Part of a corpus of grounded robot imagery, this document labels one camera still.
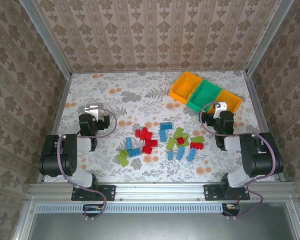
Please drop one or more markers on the orange plastic bin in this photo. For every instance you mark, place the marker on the orange plastic bin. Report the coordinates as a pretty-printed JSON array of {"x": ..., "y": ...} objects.
[
  {"x": 231, "y": 100},
  {"x": 185, "y": 87}
]

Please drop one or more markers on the green plastic bin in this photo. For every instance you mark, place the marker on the green plastic bin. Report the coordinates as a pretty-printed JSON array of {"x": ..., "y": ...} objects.
[{"x": 205, "y": 95}]

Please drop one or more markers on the small red lego brick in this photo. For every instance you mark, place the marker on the small red lego brick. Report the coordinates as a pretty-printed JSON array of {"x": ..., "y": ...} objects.
[
  {"x": 180, "y": 141},
  {"x": 138, "y": 133}
]

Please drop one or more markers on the small lime green lego brick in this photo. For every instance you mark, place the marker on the small lime green lego brick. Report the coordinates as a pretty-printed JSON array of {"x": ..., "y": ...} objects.
[{"x": 186, "y": 136}]

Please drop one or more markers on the small blue lego brick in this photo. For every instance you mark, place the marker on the small blue lego brick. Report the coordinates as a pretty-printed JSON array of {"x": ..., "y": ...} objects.
[{"x": 170, "y": 155}]

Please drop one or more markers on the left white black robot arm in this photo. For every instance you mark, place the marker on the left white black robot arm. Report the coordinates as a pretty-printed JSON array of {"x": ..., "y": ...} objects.
[{"x": 57, "y": 155}]

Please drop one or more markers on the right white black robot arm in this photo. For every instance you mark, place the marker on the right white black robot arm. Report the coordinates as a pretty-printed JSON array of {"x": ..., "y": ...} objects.
[{"x": 260, "y": 155}]

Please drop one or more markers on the black connector box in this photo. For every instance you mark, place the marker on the black connector box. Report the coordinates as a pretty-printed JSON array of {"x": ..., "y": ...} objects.
[
  {"x": 233, "y": 211},
  {"x": 90, "y": 211}
]

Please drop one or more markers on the grey metal panel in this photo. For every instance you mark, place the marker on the grey metal panel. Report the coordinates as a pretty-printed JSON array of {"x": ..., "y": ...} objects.
[{"x": 160, "y": 227}]

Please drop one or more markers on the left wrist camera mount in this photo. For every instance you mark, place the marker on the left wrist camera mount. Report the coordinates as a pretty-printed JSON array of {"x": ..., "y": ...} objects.
[{"x": 92, "y": 109}]

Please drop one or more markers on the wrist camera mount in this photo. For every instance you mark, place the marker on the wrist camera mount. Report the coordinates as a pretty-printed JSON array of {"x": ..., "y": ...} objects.
[
  {"x": 92, "y": 109},
  {"x": 221, "y": 106}
]

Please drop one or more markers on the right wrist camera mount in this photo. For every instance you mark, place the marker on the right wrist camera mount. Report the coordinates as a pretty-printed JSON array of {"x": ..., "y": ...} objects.
[{"x": 221, "y": 106}]

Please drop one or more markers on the aluminium side frame rail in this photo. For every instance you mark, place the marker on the aluminium side frame rail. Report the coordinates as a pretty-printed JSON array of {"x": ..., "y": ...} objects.
[
  {"x": 63, "y": 100},
  {"x": 256, "y": 105}
]

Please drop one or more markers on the thin aluminium frame rail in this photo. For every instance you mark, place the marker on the thin aluminium frame rail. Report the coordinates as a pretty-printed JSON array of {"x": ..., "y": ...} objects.
[{"x": 152, "y": 71}]

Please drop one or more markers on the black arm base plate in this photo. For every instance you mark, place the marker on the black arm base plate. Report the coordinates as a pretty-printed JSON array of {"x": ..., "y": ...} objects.
[
  {"x": 110, "y": 191},
  {"x": 210, "y": 192}
]

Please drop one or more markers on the wide aluminium base rail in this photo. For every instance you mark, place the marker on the wide aluminium base rail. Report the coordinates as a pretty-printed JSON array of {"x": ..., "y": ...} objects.
[{"x": 160, "y": 191}]

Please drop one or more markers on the aluminium frame post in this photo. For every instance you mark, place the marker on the aluminium frame post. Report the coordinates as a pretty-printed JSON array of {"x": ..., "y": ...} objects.
[
  {"x": 267, "y": 37},
  {"x": 47, "y": 40}
]

